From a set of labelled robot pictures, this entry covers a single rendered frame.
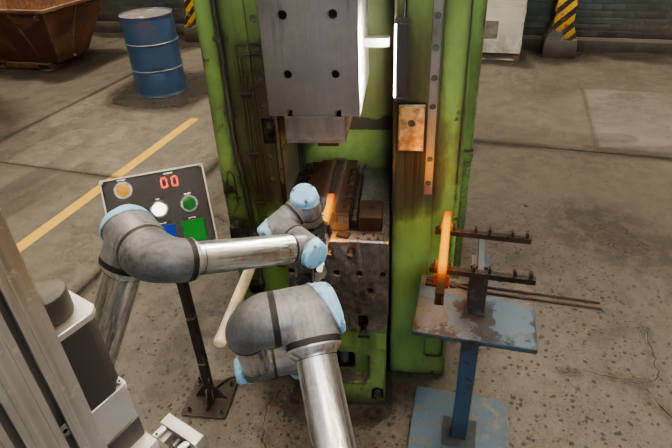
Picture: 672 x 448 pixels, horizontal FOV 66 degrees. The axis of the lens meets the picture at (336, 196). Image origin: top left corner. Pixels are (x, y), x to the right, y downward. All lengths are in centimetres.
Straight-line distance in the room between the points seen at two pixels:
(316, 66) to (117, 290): 86
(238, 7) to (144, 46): 440
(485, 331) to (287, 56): 109
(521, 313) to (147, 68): 511
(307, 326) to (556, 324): 209
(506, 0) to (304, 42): 537
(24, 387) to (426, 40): 144
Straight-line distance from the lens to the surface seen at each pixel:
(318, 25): 161
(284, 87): 168
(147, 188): 186
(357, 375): 241
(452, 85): 180
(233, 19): 181
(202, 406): 260
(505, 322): 188
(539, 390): 268
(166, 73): 624
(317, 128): 172
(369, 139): 224
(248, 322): 108
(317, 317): 107
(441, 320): 185
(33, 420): 70
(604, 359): 291
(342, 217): 187
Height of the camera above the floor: 201
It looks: 31 degrees down
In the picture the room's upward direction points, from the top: 3 degrees counter-clockwise
